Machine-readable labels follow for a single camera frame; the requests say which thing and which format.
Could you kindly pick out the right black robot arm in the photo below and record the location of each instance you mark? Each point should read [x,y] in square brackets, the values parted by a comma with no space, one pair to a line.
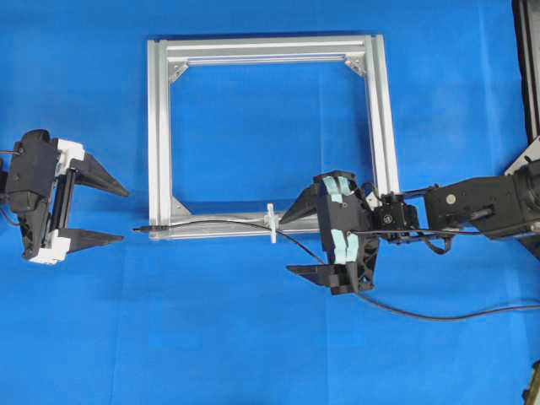
[498,207]

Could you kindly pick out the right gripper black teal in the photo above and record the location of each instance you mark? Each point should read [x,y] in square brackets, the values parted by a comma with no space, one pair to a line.
[346,225]

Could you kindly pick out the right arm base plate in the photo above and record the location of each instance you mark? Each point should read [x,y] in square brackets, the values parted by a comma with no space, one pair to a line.
[530,153]

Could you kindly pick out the blue cloth mat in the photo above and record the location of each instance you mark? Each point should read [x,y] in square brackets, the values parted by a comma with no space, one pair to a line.
[222,321]

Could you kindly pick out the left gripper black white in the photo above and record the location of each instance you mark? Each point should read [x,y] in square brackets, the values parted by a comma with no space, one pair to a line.
[39,162]

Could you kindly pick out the black frame at right edge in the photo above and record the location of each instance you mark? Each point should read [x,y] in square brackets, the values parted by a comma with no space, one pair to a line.
[526,21]

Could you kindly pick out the brass object bottom right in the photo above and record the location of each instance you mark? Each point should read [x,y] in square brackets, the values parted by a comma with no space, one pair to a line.
[531,395]

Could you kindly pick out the aluminium profile frame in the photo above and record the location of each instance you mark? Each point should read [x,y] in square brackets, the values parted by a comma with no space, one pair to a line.
[237,123]

